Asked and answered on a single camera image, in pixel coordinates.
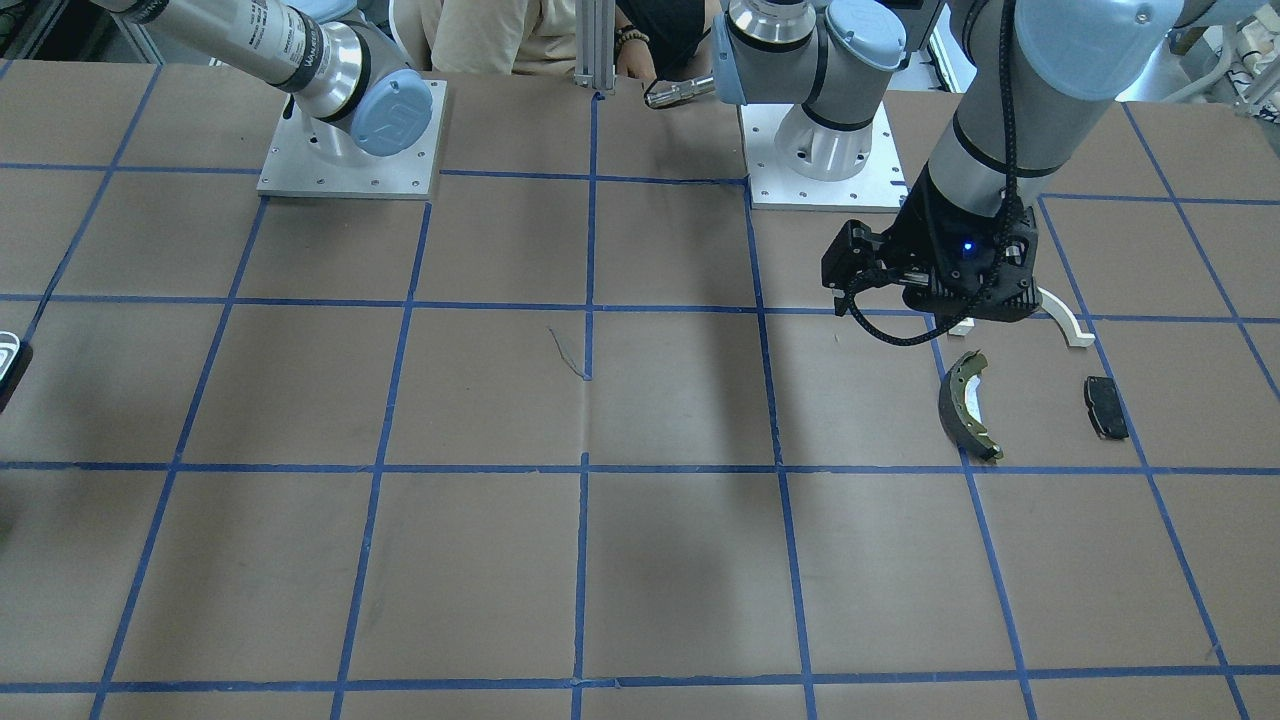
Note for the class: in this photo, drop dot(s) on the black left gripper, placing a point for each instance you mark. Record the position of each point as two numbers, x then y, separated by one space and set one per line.
925 232

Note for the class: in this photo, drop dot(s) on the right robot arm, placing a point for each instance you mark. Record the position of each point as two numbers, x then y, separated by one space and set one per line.
339 68

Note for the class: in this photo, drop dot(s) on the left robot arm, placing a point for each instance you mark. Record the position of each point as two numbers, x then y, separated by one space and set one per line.
1045 73

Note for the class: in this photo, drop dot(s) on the white curved plastic arc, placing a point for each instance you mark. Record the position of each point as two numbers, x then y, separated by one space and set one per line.
1070 327

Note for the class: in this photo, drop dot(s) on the green brake shoe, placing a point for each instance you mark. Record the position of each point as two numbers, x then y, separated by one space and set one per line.
959 408

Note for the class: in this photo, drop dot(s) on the black brake pad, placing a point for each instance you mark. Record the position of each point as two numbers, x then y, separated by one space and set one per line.
1105 408

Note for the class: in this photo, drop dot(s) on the silver metal cylinder tool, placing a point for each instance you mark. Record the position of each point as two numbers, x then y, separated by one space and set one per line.
680 92

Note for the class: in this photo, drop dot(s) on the person in beige shirt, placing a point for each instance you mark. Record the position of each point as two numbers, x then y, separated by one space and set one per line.
652 40

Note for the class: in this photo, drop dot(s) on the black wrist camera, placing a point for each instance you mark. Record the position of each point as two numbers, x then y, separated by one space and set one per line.
852 263

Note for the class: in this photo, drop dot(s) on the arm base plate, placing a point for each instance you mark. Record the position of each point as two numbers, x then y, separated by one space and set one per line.
795 164
308 159

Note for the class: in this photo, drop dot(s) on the aluminium frame post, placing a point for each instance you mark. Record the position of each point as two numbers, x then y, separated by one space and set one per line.
595 45

